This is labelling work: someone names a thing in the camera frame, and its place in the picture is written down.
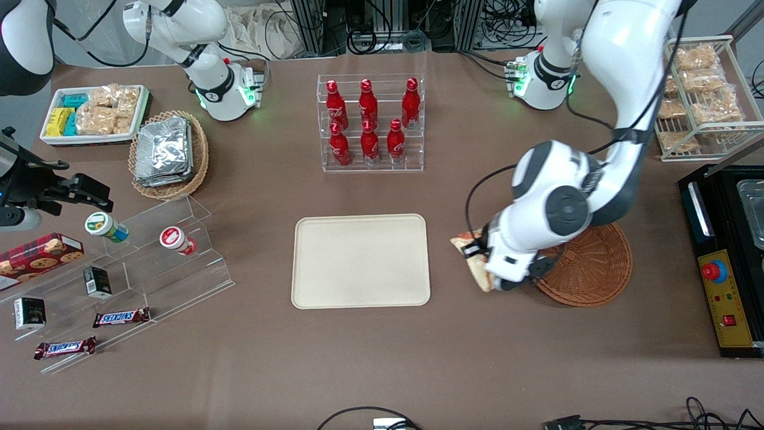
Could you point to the silver foil wrapped pack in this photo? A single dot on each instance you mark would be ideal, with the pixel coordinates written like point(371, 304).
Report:
point(164, 149)

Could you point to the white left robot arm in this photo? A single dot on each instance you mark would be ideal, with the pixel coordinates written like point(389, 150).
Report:
point(621, 60)

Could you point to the red tartan cookie box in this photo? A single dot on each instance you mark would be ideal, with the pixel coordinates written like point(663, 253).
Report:
point(36, 257)

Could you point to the aluminium frame profile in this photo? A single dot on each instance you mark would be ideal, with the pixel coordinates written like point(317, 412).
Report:
point(307, 27)

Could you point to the black heating machine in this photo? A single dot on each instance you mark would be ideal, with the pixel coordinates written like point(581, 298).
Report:
point(725, 209)

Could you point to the cream plastic tray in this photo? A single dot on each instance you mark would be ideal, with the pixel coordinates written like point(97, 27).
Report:
point(358, 263)

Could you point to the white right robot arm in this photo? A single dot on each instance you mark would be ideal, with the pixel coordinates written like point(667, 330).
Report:
point(179, 24)

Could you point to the layered sandwich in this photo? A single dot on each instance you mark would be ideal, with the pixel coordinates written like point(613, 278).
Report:
point(482, 277)

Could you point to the white plug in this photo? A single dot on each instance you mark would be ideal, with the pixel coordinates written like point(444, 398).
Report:
point(388, 424)

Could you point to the clear acrylic stepped shelf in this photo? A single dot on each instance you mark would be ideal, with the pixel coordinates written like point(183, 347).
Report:
point(155, 280)

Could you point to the light wicker basket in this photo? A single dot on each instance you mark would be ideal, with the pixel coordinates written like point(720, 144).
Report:
point(200, 161)

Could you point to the clear rice cracker bag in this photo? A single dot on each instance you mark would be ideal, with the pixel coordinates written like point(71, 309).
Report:
point(680, 141)
point(128, 98)
point(123, 122)
point(102, 97)
point(673, 109)
point(94, 121)
point(697, 58)
point(716, 106)
point(671, 86)
point(703, 79)

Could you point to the yellow control panel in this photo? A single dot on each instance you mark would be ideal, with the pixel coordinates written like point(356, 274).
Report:
point(731, 304)

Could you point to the Snickers chocolate bar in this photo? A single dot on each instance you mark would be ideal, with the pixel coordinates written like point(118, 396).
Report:
point(121, 318)
point(65, 347)

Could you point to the red lid yogurt cup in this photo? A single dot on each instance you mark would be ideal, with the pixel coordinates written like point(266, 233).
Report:
point(173, 239)

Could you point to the teal snack pack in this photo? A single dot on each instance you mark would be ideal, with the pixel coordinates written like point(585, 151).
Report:
point(74, 100)
point(71, 125)

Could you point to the steel pan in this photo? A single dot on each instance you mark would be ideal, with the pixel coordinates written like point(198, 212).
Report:
point(753, 212)

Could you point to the red cola bottle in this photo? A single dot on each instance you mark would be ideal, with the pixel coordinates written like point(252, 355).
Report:
point(396, 143)
point(410, 104)
point(368, 104)
point(341, 149)
point(370, 146)
point(337, 107)

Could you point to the clear acrylic bottle rack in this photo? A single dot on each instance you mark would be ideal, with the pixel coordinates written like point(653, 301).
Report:
point(412, 161)

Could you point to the white cloth bags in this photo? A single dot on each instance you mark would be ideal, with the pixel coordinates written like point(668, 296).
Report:
point(262, 30)

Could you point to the black connector plug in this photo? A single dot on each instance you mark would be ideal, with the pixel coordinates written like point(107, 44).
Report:
point(562, 424)

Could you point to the yellow snack pack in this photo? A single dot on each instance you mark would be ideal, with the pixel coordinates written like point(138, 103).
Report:
point(58, 122)

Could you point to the white plastic snack bin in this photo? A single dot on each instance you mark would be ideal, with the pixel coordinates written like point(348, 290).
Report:
point(143, 113)

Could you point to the small black drink carton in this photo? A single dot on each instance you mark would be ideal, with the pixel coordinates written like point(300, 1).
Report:
point(30, 313)
point(97, 282)

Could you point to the red emergency stop button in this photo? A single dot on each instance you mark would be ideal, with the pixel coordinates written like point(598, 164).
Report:
point(714, 272)

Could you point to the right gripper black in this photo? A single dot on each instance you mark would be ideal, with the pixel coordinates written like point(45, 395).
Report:
point(37, 184)

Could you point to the brown wicker basket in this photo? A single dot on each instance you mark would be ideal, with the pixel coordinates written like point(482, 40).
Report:
point(591, 269)

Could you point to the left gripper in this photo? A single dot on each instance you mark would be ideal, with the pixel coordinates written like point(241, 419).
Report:
point(481, 240)

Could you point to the green lid yogurt cup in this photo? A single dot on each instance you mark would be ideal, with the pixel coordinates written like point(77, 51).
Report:
point(100, 226)

